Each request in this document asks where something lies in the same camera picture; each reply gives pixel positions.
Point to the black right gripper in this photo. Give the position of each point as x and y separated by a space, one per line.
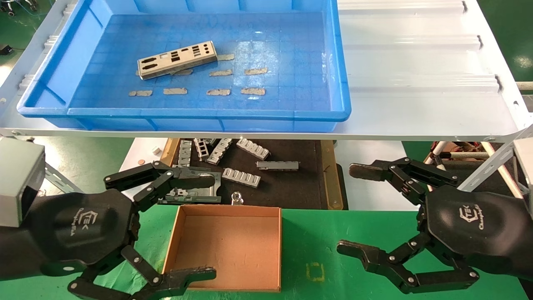
479 229

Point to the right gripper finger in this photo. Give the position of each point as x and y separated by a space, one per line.
370 171

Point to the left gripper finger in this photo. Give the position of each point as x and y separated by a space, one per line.
191 180

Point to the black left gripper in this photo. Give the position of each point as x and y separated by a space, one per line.
79 229

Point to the open brown cardboard box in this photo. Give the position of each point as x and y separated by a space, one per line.
229 246

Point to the large blue plastic tray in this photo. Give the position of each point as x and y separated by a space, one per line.
291 50

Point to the flat grey metal plate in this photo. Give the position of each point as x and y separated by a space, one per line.
195 196

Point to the small white cube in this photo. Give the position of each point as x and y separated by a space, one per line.
156 150

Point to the small silver metal clip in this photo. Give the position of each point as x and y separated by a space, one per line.
237 196

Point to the green table cloth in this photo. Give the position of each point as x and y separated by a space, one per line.
308 241

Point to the white plastic pipe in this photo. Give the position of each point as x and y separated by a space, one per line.
462 155
437 151

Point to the white metal shelf rack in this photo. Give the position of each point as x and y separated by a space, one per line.
416 62

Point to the white rod beside rack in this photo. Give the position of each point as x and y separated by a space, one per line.
525 85

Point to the small black power adapter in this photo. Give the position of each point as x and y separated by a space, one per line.
5 50

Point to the office chair wheeled base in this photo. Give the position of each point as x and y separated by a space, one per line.
9 11

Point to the slotted grey metal bracket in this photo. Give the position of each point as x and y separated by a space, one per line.
185 153
201 149
252 148
241 178
219 151

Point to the dark grey metal bar bracket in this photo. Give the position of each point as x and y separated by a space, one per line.
277 166

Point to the grey right wrist camera housing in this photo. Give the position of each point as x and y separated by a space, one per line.
525 166

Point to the grey wrist camera housing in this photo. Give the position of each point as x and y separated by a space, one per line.
525 166
18 179

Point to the grey left wrist camera housing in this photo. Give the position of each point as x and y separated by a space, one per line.
18 179

